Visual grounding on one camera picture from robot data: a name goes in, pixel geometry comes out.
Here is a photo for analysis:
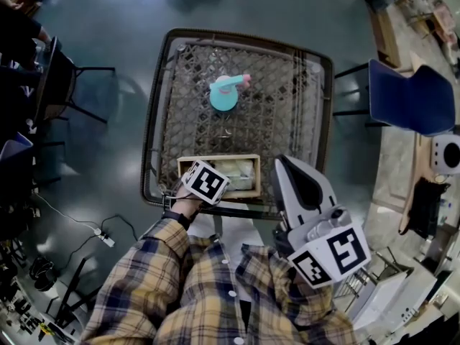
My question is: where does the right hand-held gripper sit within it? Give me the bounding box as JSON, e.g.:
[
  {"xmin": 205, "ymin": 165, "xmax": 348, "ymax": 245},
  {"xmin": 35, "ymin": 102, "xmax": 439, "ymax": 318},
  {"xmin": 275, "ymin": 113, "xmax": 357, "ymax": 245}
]
[{"xmin": 270, "ymin": 154, "xmax": 372, "ymax": 288}]

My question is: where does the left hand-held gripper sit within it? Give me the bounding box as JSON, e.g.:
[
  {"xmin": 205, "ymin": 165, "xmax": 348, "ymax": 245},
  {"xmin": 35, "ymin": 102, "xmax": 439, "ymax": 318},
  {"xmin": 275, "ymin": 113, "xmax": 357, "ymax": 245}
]
[{"xmin": 180, "ymin": 159, "xmax": 231, "ymax": 206}]

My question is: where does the pale plastic bag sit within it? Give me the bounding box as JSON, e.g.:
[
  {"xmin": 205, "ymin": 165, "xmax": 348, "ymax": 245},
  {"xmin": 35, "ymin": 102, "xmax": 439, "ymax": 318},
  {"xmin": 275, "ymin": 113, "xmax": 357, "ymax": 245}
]
[{"xmin": 208, "ymin": 159, "xmax": 257, "ymax": 192}]

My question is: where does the wooden tray box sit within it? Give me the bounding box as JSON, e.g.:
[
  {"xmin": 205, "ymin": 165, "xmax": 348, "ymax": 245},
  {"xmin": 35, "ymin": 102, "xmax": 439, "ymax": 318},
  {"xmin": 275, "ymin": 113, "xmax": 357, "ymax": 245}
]
[{"xmin": 177, "ymin": 153, "xmax": 262, "ymax": 200}]

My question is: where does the person's left forearm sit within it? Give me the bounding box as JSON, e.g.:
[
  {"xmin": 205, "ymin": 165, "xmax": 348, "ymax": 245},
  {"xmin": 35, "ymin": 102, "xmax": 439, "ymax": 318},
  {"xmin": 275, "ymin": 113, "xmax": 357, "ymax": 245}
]
[{"xmin": 80, "ymin": 210, "xmax": 191, "ymax": 345}]

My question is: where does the person's right forearm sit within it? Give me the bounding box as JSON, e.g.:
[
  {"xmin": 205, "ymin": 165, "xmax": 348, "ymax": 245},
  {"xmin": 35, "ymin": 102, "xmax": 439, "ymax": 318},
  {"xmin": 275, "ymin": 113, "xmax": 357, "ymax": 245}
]
[{"xmin": 269, "ymin": 249, "xmax": 357, "ymax": 345}]

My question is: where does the person's left hand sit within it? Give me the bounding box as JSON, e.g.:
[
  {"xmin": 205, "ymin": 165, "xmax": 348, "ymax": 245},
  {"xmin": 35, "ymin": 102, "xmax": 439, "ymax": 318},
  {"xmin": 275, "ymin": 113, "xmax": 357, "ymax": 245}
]
[{"xmin": 172, "ymin": 184, "xmax": 204, "ymax": 213}]

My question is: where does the black wristwatch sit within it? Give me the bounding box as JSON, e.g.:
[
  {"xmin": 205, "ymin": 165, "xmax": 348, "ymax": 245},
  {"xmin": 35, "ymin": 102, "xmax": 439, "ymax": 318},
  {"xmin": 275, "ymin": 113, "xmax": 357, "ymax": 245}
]
[{"xmin": 160, "ymin": 209, "xmax": 191, "ymax": 231}]

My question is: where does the white undershirt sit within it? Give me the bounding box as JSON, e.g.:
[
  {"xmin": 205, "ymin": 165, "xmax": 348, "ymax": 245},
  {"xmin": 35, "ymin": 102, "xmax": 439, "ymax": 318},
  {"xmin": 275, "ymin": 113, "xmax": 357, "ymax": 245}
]
[{"xmin": 186, "ymin": 203, "xmax": 278, "ymax": 301}]

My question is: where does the glass-top rattan table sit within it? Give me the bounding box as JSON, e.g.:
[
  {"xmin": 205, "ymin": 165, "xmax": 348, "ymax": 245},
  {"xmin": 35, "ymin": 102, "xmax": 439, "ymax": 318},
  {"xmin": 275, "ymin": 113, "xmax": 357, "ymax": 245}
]
[{"xmin": 139, "ymin": 27, "xmax": 335, "ymax": 221}]

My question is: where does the teal spray bottle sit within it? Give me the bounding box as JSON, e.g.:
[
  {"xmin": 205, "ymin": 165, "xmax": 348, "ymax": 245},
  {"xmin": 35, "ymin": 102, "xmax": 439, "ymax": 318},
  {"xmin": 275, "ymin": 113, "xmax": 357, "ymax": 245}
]
[{"xmin": 208, "ymin": 73, "xmax": 252, "ymax": 114}]

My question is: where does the wooden bench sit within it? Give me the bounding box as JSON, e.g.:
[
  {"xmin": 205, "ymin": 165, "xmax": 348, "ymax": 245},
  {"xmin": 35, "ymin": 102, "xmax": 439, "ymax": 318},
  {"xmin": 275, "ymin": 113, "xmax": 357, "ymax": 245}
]
[{"xmin": 397, "ymin": 134, "xmax": 432, "ymax": 235}]

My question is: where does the yellow plaid shirt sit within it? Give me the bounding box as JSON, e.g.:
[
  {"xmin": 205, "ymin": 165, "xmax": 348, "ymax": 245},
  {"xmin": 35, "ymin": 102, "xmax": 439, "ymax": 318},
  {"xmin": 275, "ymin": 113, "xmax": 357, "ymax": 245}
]
[{"xmin": 80, "ymin": 210, "xmax": 359, "ymax": 345}]

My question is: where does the white power strip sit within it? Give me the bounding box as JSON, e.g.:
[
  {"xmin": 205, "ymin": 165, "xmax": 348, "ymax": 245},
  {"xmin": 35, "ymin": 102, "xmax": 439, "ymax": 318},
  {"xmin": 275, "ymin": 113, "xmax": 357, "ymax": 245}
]
[{"xmin": 93, "ymin": 227, "xmax": 116, "ymax": 249}]

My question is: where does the black bag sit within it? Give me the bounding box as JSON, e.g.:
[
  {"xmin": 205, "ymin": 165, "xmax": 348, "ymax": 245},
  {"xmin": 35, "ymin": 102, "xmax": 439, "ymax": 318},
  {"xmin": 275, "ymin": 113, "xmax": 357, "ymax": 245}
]
[{"xmin": 405, "ymin": 176, "xmax": 450, "ymax": 239}]

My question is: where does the blue plastic chair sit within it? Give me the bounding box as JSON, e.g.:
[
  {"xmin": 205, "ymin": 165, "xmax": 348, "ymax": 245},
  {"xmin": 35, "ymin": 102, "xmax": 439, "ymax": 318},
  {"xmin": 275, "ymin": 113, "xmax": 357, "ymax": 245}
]
[{"xmin": 332, "ymin": 58, "xmax": 456, "ymax": 137}]

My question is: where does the white round-window appliance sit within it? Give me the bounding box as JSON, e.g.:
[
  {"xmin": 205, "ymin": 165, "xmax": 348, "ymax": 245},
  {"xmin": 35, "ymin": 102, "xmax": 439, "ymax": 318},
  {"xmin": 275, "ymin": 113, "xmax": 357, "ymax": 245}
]
[{"xmin": 430, "ymin": 133, "xmax": 460, "ymax": 175}]

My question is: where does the black mesh chair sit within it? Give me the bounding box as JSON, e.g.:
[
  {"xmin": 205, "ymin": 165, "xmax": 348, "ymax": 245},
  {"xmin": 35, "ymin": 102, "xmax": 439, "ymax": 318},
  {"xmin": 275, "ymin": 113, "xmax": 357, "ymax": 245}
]
[{"xmin": 34, "ymin": 36, "xmax": 116, "ymax": 125}]

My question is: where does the black power cable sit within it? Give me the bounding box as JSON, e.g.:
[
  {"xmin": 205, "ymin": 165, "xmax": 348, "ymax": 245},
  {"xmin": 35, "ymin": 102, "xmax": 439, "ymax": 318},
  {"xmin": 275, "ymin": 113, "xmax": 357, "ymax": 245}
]
[{"xmin": 53, "ymin": 213, "xmax": 139, "ymax": 265}]

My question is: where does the metal wire rack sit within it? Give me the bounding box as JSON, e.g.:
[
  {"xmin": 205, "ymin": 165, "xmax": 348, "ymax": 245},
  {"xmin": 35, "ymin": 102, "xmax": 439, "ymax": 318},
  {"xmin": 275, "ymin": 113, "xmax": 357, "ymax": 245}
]
[{"xmin": 332, "ymin": 246, "xmax": 414, "ymax": 313}]

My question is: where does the white power cable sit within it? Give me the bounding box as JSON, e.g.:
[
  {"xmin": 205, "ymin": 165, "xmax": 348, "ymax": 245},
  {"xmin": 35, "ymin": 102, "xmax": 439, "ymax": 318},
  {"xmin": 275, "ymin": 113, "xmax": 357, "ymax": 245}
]
[{"xmin": 34, "ymin": 192, "xmax": 100, "ymax": 234}]

